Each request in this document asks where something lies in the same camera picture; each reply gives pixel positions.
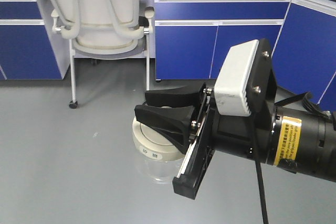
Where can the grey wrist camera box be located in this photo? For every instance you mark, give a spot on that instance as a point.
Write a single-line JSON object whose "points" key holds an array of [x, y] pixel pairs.
{"points": [[230, 87]]}

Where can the blue lab cabinets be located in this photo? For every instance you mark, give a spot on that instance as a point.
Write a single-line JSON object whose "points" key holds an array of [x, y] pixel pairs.
{"points": [[192, 38]]}

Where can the white office chair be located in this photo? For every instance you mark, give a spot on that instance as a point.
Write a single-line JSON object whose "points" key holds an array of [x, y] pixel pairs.
{"points": [[103, 30]]}

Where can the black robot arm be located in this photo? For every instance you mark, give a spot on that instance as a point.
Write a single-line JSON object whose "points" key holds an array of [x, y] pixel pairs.
{"points": [[291, 134]]}

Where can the glass jar with white lid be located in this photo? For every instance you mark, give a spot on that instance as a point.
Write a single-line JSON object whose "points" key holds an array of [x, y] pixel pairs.
{"points": [[157, 159]]}

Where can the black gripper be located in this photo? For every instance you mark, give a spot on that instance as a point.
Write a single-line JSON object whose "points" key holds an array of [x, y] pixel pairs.
{"points": [[228, 134]]}

